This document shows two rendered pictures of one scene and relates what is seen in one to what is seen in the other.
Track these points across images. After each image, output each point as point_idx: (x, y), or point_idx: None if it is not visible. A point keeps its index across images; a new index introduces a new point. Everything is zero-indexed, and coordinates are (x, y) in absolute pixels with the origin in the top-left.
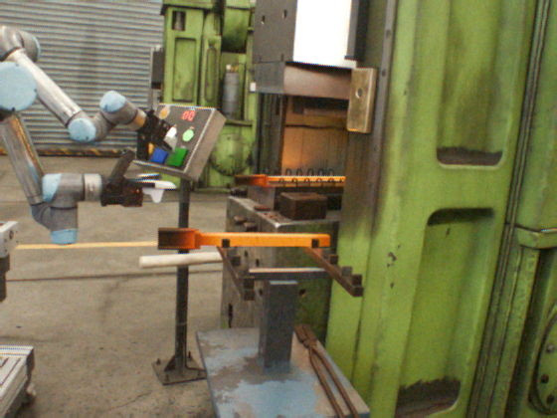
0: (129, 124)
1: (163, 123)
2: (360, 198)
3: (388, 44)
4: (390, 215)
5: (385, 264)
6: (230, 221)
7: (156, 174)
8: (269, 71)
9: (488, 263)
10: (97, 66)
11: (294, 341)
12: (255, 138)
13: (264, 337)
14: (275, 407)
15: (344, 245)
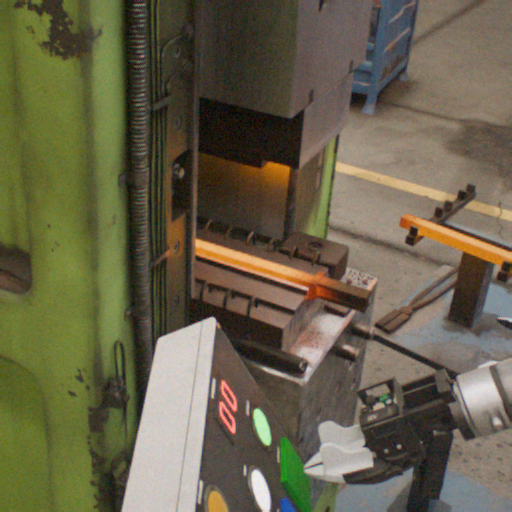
0: (503, 405)
1: (389, 385)
2: (311, 192)
3: None
4: (328, 177)
5: (323, 226)
6: (310, 403)
7: (495, 361)
8: (328, 106)
9: None
10: None
11: (411, 323)
12: (114, 334)
13: (485, 293)
14: (505, 297)
15: None
